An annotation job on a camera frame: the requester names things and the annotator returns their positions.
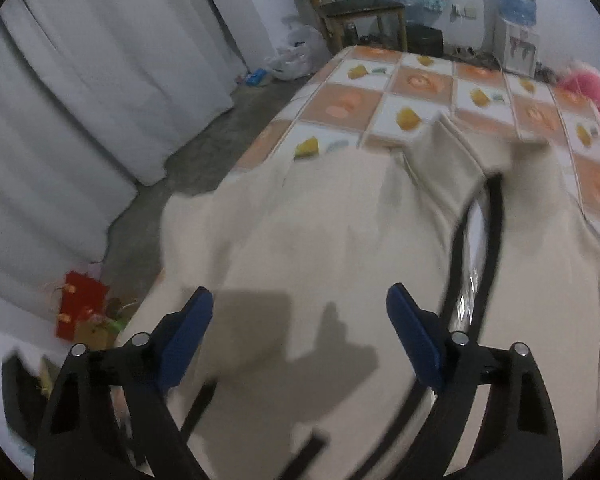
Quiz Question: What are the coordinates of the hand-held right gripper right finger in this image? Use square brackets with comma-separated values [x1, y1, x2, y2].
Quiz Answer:
[386, 283, 565, 480]

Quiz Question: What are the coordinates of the red paper bag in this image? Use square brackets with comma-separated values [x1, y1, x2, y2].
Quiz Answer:
[54, 270, 112, 342]

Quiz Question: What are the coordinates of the beige coat with black zipper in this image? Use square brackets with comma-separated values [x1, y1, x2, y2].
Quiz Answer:
[125, 110, 600, 480]

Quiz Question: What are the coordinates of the cardboard box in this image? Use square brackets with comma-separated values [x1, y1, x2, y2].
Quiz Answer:
[74, 302, 142, 352]

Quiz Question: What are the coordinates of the white water dispenser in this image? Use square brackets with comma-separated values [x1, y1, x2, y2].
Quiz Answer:
[492, 20, 541, 79]

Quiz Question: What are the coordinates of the white curtain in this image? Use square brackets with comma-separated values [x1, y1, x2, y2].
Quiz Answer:
[0, 0, 249, 313]

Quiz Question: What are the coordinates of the white plastic bag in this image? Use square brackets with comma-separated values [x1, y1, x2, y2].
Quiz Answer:
[265, 24, 332, 81]

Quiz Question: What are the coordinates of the black box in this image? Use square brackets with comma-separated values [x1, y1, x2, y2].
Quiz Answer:
[405, 23, 445, 59]

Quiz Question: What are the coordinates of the wooden chair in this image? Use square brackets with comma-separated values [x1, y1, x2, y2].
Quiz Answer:
[300, 0, 409, 56]

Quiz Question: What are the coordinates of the pink blanket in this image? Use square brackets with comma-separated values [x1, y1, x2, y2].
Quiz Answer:
[555, 59, 600, 153]

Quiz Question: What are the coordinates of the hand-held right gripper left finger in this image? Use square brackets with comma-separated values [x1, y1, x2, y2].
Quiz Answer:
[32, 286, 216, 480]

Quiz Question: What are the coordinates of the orange checkered bed sheet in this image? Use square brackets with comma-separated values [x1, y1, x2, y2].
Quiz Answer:
[230, 45, 600, 243]

